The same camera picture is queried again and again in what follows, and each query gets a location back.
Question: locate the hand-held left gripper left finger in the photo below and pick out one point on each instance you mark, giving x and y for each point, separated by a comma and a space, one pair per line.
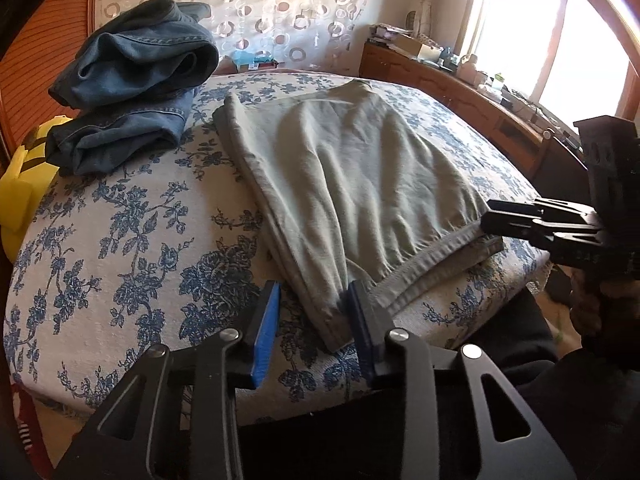
265, 332

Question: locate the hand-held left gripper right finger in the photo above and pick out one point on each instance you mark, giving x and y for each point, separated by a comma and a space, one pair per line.
361, 332

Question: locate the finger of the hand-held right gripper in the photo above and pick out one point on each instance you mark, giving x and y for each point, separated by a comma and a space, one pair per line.
510, 227
520, 209

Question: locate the grey pants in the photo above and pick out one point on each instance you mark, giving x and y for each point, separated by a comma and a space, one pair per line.
360, 175

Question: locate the person's right hand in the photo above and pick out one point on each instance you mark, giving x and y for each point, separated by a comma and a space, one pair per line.
592, 305

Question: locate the long wooden cabinet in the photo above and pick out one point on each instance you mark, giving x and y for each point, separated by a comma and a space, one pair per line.
465, 95

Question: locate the green capped bottle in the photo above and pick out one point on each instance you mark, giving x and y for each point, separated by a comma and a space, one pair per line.
496, 81

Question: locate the blue floral bedsheet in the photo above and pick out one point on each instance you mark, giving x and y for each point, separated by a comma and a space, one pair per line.
150, 260

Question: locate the person's black clothing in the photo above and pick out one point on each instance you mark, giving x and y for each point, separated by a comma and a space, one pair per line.
500, 375

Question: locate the white jug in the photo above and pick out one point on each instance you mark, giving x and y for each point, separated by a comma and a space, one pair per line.
472, 67

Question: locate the window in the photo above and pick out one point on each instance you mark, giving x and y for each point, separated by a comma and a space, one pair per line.
545, 25

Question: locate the cardboard box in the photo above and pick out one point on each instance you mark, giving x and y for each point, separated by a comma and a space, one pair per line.
422, 50

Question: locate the stack of papers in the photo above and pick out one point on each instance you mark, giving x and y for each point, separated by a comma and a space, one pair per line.
390, 32

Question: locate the light blue folded jeans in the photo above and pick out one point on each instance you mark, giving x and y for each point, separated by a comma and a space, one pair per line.
120, 135

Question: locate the red striped cloth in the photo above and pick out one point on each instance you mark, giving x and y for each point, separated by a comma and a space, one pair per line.
30, 425

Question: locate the blue tissue box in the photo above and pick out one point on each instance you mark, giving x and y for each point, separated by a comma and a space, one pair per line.
255, 60

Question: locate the yellow plush toy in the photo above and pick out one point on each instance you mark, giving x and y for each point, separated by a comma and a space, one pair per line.
22, 180

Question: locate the dark blue folded jeans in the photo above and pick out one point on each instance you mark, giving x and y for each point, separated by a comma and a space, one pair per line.
135, 50

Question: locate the circle patterned curtain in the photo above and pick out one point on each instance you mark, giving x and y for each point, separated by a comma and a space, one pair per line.
235, 5

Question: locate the wooden slatted wardrobe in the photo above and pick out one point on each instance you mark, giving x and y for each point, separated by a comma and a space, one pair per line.
35, 60

